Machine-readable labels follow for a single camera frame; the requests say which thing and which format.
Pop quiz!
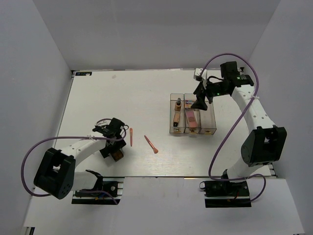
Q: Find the pink blush palette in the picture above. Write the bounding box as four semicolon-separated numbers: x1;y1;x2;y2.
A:
185;109;198;128

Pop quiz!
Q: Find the blue left corner label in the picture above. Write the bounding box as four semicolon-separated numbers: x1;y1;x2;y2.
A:
75;71;92;76

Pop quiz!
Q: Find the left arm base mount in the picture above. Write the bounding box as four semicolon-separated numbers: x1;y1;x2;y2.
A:
71;170;124;205

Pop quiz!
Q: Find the glitter eyeshadow palette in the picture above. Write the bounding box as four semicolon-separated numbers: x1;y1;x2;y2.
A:
185;99;195;109

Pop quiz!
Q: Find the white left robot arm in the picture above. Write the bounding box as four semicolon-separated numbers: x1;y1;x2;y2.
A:
34;118;127;199

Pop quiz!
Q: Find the round pink makeup brush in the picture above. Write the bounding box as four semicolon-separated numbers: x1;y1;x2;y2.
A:
144;135;158;154

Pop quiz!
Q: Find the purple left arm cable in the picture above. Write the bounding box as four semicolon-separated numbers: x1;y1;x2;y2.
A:
21;118;130;205

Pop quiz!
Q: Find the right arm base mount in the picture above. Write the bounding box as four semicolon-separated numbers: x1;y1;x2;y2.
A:
199;180;251;208

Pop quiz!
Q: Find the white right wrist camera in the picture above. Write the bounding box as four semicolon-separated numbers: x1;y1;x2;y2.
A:
193;68;209;88

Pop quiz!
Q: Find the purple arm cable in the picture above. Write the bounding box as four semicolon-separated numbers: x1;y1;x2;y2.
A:
200;53;267;203
21;118;130;205

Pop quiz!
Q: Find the square foundation bottle black pump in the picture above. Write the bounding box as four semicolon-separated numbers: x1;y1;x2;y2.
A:
173;111;180;127

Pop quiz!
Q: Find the clear three-compartment organizer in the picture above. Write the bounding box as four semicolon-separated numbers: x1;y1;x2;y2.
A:
169;94;217;135

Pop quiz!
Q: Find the black-cased brown eyeshadow palette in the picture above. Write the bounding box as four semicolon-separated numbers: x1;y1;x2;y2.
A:
111;150;124;162

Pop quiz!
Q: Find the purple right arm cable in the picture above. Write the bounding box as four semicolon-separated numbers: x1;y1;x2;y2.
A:
200;53;267;203

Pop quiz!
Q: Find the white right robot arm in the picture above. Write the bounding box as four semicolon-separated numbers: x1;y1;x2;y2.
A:
191;61;287;195

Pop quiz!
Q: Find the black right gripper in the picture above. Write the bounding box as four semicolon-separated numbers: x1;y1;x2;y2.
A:
190;77;229;111

